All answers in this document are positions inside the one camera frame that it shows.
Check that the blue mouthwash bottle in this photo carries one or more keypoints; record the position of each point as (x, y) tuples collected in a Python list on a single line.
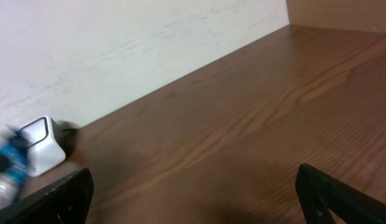
[(13, 165)]

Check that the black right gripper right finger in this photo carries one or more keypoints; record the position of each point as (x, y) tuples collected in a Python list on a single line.
[(321, 195)]

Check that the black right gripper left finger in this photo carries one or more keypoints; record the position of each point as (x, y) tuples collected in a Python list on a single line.
[(66, 200)]

